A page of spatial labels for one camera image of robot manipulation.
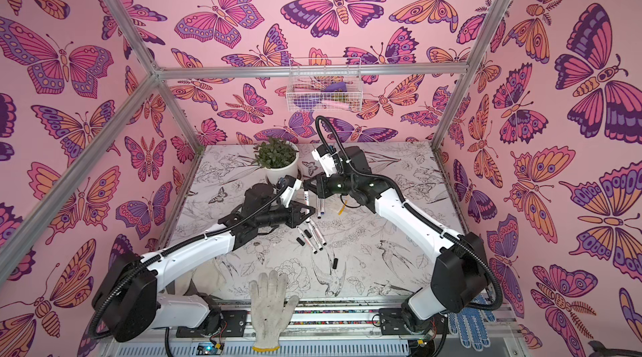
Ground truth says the green plant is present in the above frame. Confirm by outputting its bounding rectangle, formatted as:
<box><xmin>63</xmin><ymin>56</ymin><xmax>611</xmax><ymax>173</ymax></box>
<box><xmin>254</xmin><ymin>137</ymin><xmax>298</xmax><ymax>169</ymax></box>

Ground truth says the blue dotted glove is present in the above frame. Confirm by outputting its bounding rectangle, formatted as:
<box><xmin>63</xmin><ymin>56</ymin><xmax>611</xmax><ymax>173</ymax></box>
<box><xmin>448</xmin><ymin>308</ymin><xmax>497</xmax><ymax>352</ymax></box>

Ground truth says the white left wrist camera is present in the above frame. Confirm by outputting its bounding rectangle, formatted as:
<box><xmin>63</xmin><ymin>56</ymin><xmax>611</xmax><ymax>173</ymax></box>
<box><xmin>279</xmin><ymin>175</ymin><xmax>303</xmax><ymax>208</ymax></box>

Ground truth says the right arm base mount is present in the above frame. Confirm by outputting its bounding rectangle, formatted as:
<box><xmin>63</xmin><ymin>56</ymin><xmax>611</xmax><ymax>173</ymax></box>
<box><xmin>377</xmin><ymin>308</ymin><xmax>445</xmax><ymax>337</ymax></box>

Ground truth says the white plant pot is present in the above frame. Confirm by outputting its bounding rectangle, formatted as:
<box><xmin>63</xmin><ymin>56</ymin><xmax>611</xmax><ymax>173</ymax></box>
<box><xmin>265</xmin><ymin>141</ymin><xmax>299</xmax><ymax>186</ymax></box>

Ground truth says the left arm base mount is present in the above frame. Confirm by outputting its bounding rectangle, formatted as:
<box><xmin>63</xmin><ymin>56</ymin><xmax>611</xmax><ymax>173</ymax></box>
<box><xmin>176</xmin><ymin>293</ymin><xmax>248</xmax><ymax>339</ymax></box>

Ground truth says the green circuit board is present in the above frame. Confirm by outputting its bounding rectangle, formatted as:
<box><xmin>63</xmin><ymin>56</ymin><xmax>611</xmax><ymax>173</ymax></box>
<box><xmin>197</xmin><ymin>342</ymin><xmax>223</xmax><ymax>356</ymax></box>

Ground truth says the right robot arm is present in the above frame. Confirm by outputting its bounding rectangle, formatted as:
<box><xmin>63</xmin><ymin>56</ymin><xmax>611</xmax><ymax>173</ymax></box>
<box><xmin>304</xmin><ymin>145</ymin><xmax>503</xmax><ymax>333</ymax></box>

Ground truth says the white wire basket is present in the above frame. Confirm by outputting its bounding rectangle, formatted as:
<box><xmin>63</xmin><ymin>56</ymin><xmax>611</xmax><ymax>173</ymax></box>
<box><xmin>284</xmin><ymin>57</ymin><xmax>364</xmax><ymax>113</ymax></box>

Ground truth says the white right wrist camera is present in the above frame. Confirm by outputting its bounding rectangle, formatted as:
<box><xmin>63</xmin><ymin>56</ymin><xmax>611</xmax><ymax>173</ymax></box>
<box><xmin>311</xmin><ymin>147</ymin><xmax>338</xmax><ymax>177</ymax></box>

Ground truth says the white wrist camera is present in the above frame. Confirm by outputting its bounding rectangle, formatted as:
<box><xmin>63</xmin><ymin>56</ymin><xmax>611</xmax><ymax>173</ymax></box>
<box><xmin>311</xmin><ymin>147</ymin><xmax>338</xmax><ymax>177</ymax></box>
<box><xmin>279</xmin><ymin>175</ymin><xmax>303</xmax><ymax>208</ymax></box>

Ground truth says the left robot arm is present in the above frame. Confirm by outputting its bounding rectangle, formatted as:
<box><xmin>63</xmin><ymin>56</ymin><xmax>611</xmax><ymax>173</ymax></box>
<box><xmin>87</xmin><ymin>176</ymin><xmax>315</xmax><ymax>342</ymax></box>

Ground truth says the white knit glove front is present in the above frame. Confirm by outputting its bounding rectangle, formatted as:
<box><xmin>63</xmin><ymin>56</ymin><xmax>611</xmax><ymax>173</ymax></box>
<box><xmin>249</xmin><ymin>270</ymin><xmax>299</xmax><ymax>353</ymax></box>

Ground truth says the aluminium frame rail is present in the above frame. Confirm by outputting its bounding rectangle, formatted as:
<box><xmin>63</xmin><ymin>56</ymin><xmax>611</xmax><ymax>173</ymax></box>
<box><xmin>156</xmin><ymin>63</ymin><xmax>468</xmax><ymax>81</ymax></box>

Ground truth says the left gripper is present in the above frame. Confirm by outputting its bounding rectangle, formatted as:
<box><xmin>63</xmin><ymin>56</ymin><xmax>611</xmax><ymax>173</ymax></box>
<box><xmin>254</xmin><ymin>200</ymin><xmax>315</xmax><ymax>230</ymax></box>

